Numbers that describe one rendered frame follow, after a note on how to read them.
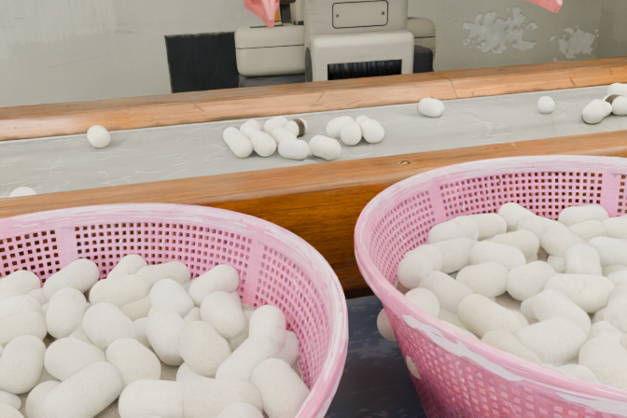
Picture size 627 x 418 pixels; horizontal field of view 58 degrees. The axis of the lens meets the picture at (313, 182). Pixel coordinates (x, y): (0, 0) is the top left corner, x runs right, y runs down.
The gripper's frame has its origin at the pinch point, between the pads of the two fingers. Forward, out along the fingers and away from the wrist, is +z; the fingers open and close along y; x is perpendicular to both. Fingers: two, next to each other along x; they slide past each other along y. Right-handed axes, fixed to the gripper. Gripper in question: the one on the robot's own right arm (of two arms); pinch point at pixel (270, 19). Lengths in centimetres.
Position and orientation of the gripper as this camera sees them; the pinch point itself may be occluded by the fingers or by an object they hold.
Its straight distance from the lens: 72.6
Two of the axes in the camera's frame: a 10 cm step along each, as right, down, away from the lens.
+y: 9.7, -1.1, 2.0
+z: 2.0, 8.4, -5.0
